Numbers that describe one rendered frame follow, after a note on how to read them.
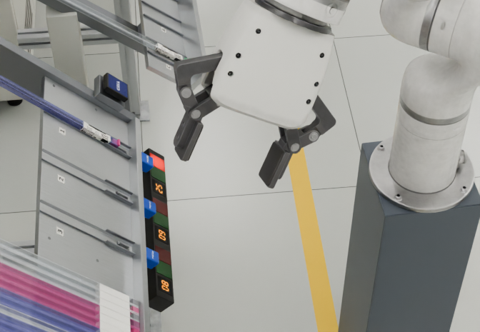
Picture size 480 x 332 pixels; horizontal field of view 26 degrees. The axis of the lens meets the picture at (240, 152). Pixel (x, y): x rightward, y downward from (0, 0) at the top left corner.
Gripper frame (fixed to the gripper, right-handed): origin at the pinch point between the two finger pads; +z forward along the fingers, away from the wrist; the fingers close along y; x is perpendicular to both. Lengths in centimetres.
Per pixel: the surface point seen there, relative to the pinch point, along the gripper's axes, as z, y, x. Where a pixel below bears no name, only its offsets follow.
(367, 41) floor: 8, -111, -197
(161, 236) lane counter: 39, -26, -74
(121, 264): 40, -17, -62
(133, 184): 32, -19, -78
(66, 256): 39, -6, -57
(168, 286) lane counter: 44, -27, -64
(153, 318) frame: 80, -53, -124
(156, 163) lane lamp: 31, -26, -90
